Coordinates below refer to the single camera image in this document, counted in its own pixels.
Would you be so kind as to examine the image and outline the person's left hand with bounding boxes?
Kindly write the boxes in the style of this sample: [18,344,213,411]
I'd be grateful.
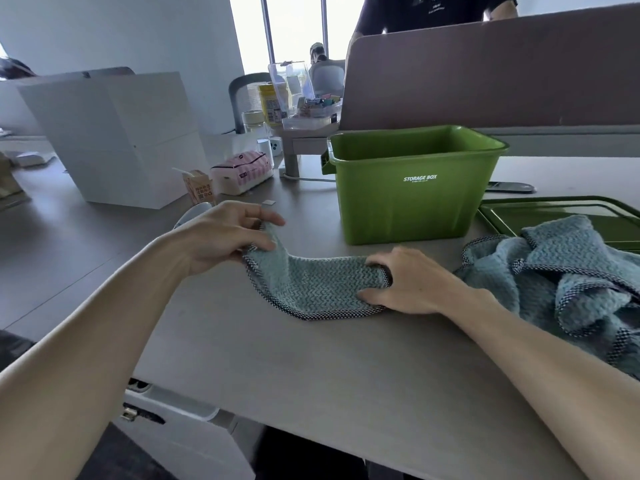
[182,200,287,278]

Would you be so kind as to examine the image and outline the person's right hand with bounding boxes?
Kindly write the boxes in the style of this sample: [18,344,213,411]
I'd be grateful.
[356,245,493,315]

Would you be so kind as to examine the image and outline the green plastic storage box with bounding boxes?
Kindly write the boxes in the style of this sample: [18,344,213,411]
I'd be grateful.
[321,125,510,247]

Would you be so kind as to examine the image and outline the person's left forearm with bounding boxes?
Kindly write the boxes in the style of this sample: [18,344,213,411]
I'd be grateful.
[0,229,196,480]

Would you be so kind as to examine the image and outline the person's right forearm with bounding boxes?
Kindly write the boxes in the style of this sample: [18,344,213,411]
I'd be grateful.
[439,289,640,480]

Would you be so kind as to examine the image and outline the large white box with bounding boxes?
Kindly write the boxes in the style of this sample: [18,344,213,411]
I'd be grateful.
[16,71,209,211]

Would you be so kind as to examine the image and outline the clear plastic organizer box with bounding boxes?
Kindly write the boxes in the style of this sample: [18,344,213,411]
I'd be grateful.
[268,60,343,131]

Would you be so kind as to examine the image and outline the person's black trousers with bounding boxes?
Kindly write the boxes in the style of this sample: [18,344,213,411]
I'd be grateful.
[255,427,371,480]

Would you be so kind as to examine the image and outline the white handheld controller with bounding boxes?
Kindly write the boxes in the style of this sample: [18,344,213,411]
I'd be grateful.
[172,202,213,231]

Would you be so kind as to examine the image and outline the orange drink carton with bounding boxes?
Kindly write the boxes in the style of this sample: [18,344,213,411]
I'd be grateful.
[172,167,216,205]

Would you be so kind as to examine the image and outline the pink tissue pack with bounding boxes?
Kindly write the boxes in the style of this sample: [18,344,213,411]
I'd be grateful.
[209,149,275,197]

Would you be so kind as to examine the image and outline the grey desk riser shelf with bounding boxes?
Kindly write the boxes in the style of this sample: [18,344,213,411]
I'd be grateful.
[279,125,640,178]

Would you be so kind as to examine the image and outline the black phone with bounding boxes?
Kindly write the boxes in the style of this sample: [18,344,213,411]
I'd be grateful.
[487,181,537,195]

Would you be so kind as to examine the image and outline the grey office chair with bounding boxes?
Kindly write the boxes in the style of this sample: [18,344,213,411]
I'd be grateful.
[228,73,273,135]

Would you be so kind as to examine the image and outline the yellow wipes canister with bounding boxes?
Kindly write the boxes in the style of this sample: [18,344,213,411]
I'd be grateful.
[257,83,291,128]

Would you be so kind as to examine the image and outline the green flat plastic lid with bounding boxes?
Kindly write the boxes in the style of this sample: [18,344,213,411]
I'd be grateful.
[477,195,640,255]

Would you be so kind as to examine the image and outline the large glass window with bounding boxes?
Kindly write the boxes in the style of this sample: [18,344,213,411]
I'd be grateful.
[229,0,371,75]

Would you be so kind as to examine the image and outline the brown paper bag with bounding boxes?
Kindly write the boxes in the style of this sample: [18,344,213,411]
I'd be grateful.
[0,152,26,201]

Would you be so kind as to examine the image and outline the brown desk divider panel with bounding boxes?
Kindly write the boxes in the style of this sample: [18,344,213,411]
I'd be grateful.
[339,3,640,133]

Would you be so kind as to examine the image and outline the white cable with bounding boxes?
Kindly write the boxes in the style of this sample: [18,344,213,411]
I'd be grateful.
[279,172,337,183]

